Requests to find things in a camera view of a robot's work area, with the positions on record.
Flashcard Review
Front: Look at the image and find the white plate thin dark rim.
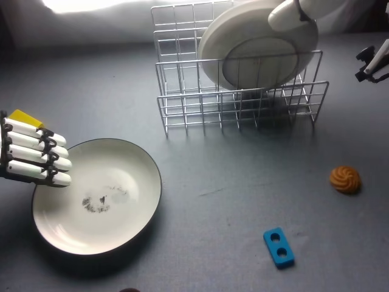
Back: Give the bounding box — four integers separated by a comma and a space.
31, 138, 164, 256
197, 2, 319, 91

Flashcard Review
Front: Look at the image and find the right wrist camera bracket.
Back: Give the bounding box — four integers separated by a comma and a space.
354, 39, 389, 85

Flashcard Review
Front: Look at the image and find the yellow rectangular block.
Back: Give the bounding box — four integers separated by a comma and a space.
6, 109, 45, 128

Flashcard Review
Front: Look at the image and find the silver wire plate rack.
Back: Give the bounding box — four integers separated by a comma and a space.
150, 1, 329, 138

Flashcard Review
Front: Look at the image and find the blue block with two holes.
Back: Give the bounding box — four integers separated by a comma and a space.
263, 226, 296, 269

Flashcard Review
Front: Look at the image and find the orange swirl cookie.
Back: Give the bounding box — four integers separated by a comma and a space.
329, 165, 362, 196

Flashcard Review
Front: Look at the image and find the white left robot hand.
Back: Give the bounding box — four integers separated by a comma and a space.
0, 109, 73, 189

